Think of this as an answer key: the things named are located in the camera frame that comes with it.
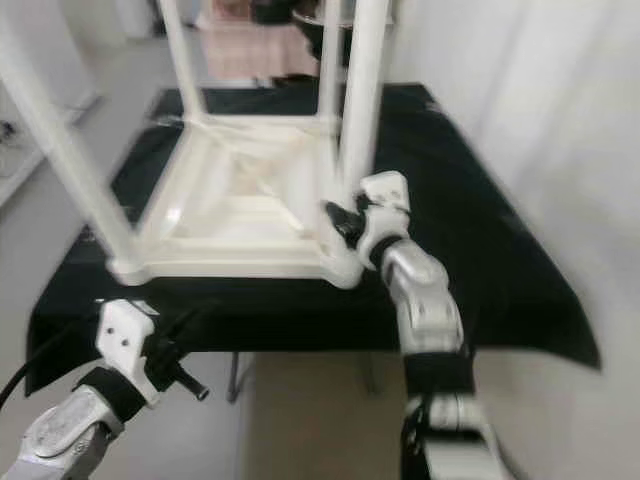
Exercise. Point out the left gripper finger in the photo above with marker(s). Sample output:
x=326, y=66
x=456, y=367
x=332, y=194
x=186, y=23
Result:
x=188, y=318

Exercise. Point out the black tablecloth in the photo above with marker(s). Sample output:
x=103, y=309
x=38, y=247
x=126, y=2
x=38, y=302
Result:
x=460, y=200

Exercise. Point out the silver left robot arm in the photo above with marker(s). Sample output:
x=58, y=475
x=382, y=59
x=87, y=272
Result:
x=75, y=435

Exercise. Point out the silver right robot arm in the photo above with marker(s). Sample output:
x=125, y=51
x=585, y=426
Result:
x=425, y=300

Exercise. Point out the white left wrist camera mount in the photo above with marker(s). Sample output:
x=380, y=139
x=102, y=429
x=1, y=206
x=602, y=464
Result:
x=125, y=335

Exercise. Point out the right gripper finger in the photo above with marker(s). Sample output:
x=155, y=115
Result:
x=345, y=225

